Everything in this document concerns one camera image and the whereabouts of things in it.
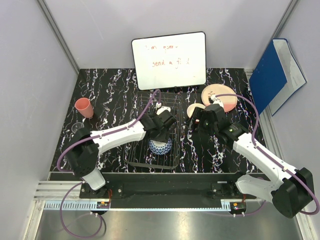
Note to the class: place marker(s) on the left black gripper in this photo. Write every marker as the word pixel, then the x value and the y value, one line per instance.
pixel 165 137

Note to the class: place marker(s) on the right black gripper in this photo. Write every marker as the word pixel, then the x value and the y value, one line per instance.
pixel 199 114

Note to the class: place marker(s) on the red floral bowl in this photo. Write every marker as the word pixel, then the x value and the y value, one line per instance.
pixel 192 107

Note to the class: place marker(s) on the blue white patterned bowl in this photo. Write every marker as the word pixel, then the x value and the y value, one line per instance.
pixel 160 148

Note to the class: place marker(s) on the cream pink plate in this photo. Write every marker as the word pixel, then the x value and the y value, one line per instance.
pixel 229 102

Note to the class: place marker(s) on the pink plastic cup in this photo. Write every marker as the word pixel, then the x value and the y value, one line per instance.
pixel 84 107

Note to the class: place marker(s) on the clear drinking glass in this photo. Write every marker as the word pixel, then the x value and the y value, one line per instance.
pixel 76 126

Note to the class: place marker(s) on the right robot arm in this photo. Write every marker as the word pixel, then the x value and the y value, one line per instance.
pixel 289 189

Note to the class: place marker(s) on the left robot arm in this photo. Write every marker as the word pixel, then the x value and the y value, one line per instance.
pixel 86 146

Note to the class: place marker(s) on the white whiteboard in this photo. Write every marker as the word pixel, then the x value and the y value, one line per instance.
pixel 169 61

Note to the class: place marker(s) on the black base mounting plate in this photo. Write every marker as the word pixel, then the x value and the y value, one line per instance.
pixel 165 191

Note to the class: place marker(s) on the blue folder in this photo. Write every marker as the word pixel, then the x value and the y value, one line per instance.
pixel 276 77

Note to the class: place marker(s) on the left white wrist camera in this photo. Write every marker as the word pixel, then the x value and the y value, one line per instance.
pixel 160 108

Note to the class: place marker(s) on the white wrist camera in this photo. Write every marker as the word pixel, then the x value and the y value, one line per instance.
pixel 160 108
pixel 216 101

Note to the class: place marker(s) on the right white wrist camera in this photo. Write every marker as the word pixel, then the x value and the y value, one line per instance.
pixel 216 101

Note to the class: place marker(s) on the grey wire dish rack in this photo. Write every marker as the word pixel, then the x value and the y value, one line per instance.
pixel 138 152

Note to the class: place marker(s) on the white slotted cable duct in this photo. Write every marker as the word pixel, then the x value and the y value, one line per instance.
pixel 77 205

